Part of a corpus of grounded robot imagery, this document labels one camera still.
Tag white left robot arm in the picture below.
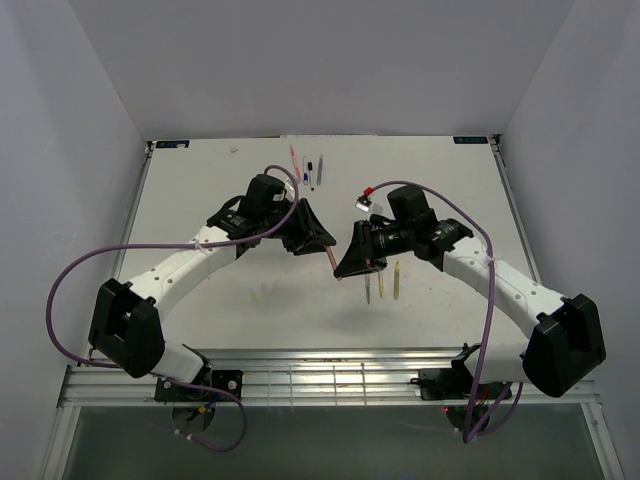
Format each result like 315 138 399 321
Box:
89 174 336 400

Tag red gel pen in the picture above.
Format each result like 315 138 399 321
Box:
289 145 303 183

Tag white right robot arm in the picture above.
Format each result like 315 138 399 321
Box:
334 182 606 398

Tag orange highlighter pen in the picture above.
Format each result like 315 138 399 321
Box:
324 245 342 281

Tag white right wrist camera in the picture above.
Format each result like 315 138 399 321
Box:
355 187 384 216

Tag aluminium front frame rails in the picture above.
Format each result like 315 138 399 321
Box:
54 347 601 409

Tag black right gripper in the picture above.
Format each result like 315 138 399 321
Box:
334 219 413 278

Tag yellow highlighter pen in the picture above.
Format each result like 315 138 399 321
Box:
393 261 401 301

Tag yellow gel pen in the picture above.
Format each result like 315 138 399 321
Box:
377 271 385 299

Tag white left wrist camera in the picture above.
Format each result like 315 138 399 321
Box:
282 180 295 202

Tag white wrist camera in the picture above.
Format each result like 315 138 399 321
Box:
355 187 384 216
282 180 295 202

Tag purple gel pen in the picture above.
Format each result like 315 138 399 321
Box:
316 154 324 187

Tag left blue corner label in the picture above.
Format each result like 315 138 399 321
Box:
155 140 190 149

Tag black gel pen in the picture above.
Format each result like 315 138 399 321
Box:
306 161 315 191

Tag right blue corner label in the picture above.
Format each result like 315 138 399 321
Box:
453 136 489 145

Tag blue gel pen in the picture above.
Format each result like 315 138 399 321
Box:
302 156 309 185

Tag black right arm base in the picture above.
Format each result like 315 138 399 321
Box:
409 368 506 403

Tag green gel pen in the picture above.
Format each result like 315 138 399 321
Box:
364 274 371 305

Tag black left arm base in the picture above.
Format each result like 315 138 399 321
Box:
154 368 244 403

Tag blue corner label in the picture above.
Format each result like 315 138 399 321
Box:
155 140 190 149
453 136 489 145

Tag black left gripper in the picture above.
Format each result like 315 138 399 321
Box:
261 198 337 256

